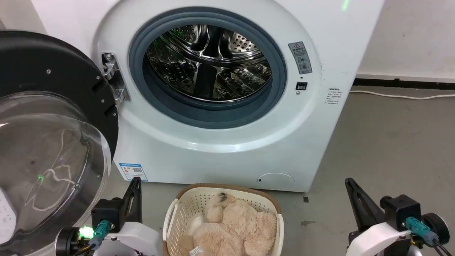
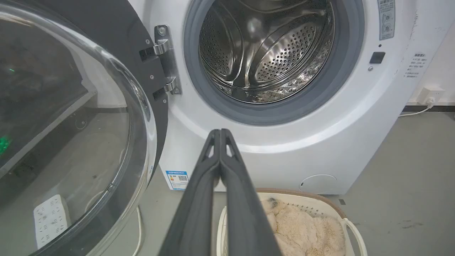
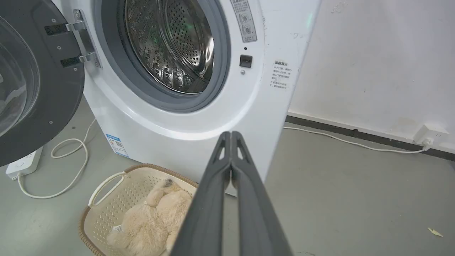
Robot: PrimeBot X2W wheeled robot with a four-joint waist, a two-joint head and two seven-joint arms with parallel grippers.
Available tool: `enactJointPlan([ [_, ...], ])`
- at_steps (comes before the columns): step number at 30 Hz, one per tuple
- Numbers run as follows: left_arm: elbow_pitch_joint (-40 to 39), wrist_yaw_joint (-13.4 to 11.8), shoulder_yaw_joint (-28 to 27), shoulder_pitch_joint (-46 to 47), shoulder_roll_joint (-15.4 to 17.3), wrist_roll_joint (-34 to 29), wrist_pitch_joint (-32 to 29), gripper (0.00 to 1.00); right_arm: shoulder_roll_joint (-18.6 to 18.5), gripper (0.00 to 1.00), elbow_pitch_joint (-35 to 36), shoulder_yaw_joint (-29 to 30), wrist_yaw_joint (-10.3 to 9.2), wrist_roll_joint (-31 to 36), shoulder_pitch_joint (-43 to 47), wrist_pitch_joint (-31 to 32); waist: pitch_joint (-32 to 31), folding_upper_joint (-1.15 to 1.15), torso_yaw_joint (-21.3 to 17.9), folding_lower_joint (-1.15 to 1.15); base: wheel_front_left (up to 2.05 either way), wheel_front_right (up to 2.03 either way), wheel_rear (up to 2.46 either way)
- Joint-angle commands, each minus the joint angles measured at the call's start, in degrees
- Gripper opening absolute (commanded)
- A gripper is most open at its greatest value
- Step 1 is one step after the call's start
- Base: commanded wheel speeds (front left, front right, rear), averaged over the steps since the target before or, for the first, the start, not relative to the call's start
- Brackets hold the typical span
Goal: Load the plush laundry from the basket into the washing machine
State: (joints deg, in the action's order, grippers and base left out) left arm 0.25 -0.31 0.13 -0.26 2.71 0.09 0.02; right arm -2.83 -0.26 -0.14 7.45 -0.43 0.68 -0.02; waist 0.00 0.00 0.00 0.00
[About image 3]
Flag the cream plastic laundry basket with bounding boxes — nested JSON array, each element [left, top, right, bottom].
[[78, 164, 199, 256]]

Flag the dark grey washing machine door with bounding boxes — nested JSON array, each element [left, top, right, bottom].
[[0, 0, 86, 167]]

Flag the white power strip cable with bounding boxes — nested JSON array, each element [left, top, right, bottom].
[[17, 118, 97, 199]]

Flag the white front-load washing machine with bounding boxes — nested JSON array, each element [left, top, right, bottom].
[[52, 0, 323, 197]]

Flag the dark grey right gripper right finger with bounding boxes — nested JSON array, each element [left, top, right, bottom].
[[231, 131, 293, 256]]

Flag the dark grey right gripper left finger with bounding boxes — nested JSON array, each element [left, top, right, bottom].
[[170, 131, 232, 256]]

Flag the white power strip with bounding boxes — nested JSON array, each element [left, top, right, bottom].
[[5, 146, 44, 181]]

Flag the white wall plug adapter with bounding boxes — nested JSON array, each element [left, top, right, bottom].
[[413, 124, 450, 150]]

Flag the cream plush toy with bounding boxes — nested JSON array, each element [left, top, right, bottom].
[[107, 179, 193, 256]]

